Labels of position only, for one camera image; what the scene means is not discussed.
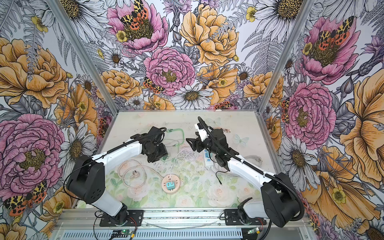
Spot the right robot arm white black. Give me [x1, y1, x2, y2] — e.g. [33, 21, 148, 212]
[186, 117, 305, 228]

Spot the aluminium front rail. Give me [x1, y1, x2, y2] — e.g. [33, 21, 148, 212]
[53, 207, 310, 230]

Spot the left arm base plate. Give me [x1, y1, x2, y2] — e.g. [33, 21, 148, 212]
[99, 210, 144, 227]

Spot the pink socket cord with plug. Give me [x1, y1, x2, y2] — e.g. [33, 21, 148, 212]
[116, 158, 164, 189]

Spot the green cable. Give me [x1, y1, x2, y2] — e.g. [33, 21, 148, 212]
[160, 128, 185, 163]

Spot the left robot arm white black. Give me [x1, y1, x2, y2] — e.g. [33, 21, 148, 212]
[64, 127, 168, 225]

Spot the white thin cable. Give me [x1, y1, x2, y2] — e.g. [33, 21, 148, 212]
[169, 148, 197, 184]

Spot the green circuit board left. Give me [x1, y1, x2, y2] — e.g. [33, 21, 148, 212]
[111, 230, 136, 238]

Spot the green circuit board right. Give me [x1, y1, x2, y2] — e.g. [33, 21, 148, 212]
[247, 227, 261, 235]

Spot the round pink power socket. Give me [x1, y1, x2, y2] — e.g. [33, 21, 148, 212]
[161, 174, 181, 195]

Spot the white blue power strip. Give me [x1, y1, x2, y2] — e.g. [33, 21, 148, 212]
[203, 150, 214, 169]

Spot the green circuit board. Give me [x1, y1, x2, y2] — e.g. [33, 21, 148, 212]
[247, 227, 261, 235]
[111, 230, 136, 238]

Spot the white power strip cord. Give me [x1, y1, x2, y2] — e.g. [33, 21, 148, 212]
[214, 155, 265, 178]

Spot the teal charger adapter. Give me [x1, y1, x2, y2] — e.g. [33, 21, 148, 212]
[166, 181, 176, 191]

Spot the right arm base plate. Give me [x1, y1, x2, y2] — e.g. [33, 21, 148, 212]
[224, 209, 267, 226]

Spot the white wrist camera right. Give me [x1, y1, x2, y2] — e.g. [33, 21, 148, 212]
[195, 123, 209, 142]

